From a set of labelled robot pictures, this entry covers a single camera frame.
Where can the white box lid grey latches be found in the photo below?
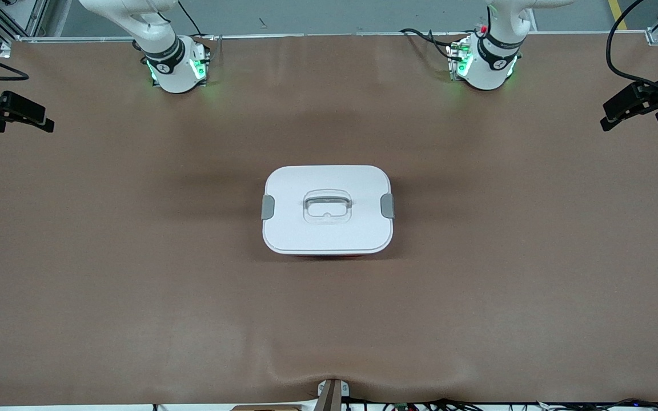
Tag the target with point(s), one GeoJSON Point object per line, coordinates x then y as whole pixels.
{"type": "Point", "coordinates": [306, 234]}

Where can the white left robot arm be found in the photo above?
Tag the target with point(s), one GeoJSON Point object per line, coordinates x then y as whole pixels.
{"type": "Point", "coordinates": [489, 63]}

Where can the brown table mat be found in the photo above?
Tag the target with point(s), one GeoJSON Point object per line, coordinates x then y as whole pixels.
{"type": "Point", "coordinates": [477, 314]}

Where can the brown flat board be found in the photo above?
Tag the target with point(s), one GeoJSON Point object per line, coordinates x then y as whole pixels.
{"type": "Point", "coordinates": [266, 408]}

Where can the silver metal bracket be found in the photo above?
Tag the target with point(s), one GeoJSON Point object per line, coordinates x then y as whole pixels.
{"type": "Point", "coordinates": [345, 388]}

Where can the brown upright post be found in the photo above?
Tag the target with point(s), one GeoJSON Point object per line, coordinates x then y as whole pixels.
{"type": "Point", "coordinates": [330, 399]}

